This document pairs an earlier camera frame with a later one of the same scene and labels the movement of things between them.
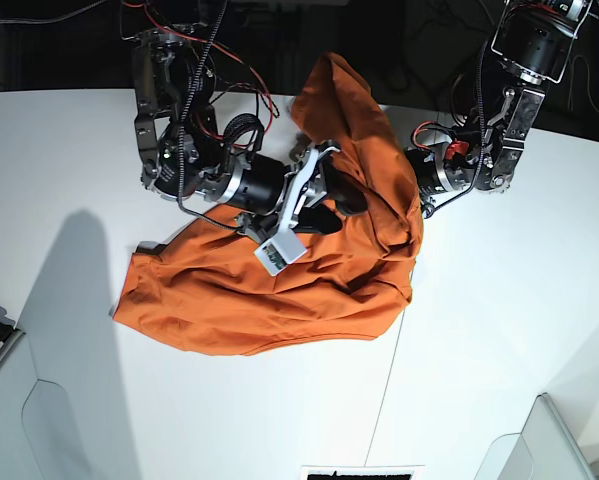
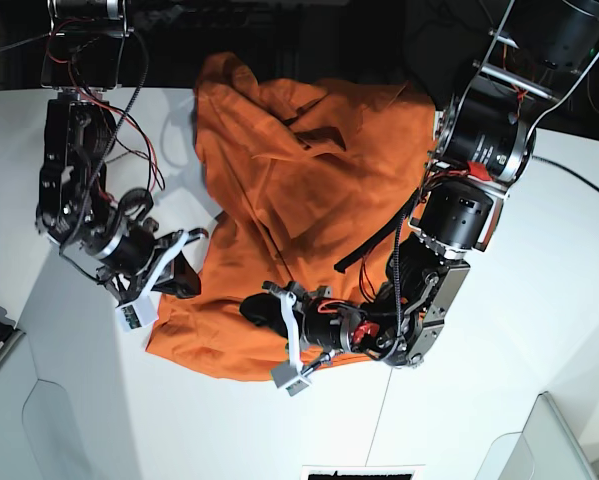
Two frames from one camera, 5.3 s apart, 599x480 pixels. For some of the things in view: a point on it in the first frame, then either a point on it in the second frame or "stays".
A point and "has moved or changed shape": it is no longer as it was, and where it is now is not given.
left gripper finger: (317, 219) to (179, 279)
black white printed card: (362, 472) stays
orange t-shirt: (201, 288) has moved or changed shape
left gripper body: (274, 192) to (133, 260)
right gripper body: (435, 170) to (317, 325)
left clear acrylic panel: (56, 442) stays
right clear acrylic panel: (544, 450) stays
